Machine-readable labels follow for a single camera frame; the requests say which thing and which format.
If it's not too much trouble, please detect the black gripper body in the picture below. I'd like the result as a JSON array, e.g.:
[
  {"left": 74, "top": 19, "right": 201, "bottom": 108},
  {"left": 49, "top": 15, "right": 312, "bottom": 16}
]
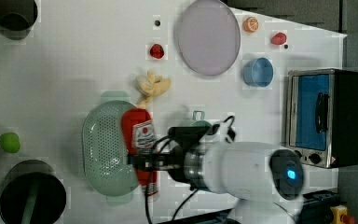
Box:
[{"left": 155, "top": 126, "right": 210, "bottom": 182}]

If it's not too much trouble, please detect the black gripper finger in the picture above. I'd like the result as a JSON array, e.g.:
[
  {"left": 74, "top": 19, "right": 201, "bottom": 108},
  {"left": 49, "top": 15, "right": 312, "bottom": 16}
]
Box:
[{"left": 127, "top": 155, "right": 156, "bottom": 171}]

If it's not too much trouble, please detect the red plush ketchup bottle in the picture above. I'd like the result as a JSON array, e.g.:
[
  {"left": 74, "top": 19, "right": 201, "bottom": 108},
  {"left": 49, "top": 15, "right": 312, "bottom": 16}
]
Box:
[{"left": 121, "top": 108, "right": 158, "bottom": 196}]

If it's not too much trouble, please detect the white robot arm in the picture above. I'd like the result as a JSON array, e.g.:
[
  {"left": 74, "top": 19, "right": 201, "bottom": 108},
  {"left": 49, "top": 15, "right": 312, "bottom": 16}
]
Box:
[{"left": 128, "top": 127, "right": 304, "bottom": 224}]

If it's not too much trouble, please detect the green perforated strainer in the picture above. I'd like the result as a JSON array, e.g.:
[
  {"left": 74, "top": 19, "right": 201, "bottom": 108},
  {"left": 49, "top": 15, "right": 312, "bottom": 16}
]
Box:
[{"left": 82, "top": 91, "right": 139, "bottom": 206}]

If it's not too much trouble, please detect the green metal mug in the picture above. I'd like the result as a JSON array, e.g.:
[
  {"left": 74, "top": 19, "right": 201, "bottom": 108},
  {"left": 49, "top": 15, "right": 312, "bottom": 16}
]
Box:
[{"left": 179, "top": 110, "right": 212, "bottom": 130}]

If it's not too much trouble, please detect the small red strawberry toy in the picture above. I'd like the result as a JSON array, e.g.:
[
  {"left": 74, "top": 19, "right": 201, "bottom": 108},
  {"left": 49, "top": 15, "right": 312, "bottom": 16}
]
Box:
[{"left": 149, "top": 44, "right": 165, "bottom": 59}]

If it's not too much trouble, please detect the blue plastic bowl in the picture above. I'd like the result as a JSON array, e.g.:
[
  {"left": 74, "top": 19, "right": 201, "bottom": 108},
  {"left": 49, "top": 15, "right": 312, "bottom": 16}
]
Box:
[{"left": 241, "top": 58, "right": 274, "bottom": 88}]

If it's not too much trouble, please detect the lilac round plate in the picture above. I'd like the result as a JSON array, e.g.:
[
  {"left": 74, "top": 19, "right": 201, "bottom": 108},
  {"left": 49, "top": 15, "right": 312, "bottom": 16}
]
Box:
[{"left": 176, "top": 0, "right": 241, "bottom": 76}]

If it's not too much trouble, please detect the black cylinder with green stripe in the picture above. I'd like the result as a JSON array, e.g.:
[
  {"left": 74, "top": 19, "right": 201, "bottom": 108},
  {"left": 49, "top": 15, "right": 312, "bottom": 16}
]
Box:
[{"left": 0, "top": 160, "right": 66, "bottom": 224}]

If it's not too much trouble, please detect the orange slice toy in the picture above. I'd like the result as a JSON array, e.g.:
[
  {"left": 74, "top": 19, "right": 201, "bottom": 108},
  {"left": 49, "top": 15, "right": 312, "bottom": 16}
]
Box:
[{"left": 242, "top": 17, "right": 259, "bottom": 33}]

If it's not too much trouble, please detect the green round toy fruit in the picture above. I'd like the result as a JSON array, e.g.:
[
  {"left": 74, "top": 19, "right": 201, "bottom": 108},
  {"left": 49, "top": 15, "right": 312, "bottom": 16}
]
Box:
[{"left": 0, "top": 133, "right": 21, "bottom": 153}]

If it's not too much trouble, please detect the pink strawberry toy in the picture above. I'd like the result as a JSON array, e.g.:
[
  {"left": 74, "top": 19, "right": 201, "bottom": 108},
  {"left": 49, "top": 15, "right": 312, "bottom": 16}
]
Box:
[{"left": 270, "top": 33, "right": 287, "bottom": 46}]

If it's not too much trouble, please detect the silver toaster oven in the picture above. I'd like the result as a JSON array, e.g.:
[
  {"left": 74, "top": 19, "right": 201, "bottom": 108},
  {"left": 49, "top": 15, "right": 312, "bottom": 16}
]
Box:
[{"left": 285, "top": 69, "right": 358, "bottom": 169}]

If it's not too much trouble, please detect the yellow red clamp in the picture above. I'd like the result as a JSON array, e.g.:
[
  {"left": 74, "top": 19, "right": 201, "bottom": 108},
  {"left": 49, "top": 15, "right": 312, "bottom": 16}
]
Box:
[{"left": 330, "top": 205, "right": 357, "bottom": 224}]

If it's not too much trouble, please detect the black cylinder top left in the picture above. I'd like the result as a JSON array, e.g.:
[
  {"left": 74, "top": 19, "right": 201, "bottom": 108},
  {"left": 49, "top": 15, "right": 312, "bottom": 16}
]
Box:
[{"left": 0, "top": 0, "right": 38, "bottom": 40}]

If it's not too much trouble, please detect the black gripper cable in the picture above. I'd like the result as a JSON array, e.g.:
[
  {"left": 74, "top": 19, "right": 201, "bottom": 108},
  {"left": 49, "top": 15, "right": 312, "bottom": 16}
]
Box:
[{"left": 144, "top": 115, "right": 237, "bottom": 224}]

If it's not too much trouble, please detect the blue metal frame rail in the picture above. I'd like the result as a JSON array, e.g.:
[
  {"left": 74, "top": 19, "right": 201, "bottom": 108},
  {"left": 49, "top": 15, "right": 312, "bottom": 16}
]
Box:
[{"left": 164, "top": 189, "right": 339, "bottom": 224}]

